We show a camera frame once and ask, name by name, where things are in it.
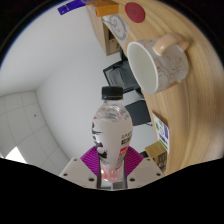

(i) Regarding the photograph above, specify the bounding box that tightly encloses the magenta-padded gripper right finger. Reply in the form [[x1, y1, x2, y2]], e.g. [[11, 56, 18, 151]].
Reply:
[[123, 146, 165, 189]]

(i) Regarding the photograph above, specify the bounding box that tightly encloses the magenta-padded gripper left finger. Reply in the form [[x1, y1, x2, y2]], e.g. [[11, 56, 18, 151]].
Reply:
[[59, 146, 103, 189]]

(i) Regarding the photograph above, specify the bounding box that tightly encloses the clear bottle with black cap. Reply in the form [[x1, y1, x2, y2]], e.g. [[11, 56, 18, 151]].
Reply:
[[91, 85, 134, 183]]

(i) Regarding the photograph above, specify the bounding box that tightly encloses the dark brown flat box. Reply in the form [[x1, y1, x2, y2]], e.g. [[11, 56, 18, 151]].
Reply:
[[155, 151, 169, 173]]

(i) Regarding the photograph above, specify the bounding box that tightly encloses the white green purple leaflet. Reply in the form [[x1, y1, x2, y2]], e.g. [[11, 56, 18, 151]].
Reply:
[[152, 113, 170, 154]]

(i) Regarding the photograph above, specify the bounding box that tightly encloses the ceiling light panel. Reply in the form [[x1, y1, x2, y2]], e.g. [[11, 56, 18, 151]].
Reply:
[[4, 146, 28, 164]]

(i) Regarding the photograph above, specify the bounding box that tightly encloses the black mesh office chair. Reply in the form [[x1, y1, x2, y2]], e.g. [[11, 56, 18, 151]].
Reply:
[[102, 59, 144, 99]]

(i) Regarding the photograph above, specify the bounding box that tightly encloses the white patterned ceramic mug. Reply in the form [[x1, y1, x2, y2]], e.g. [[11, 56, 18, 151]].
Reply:
[[126, 32, 190, 95]]

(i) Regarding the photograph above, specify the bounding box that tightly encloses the flat round red coaster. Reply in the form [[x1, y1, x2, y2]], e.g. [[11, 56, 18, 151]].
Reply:
[[124, 2, 146, 24]]

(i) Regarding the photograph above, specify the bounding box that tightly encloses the purple hanging package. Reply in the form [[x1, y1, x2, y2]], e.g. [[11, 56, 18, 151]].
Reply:
[[57, 0, 89, 16]]

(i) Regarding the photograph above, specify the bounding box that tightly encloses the orange-brown cardboard box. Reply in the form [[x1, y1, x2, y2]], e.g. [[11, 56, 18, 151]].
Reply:
[[87, 0, 120, 18]]

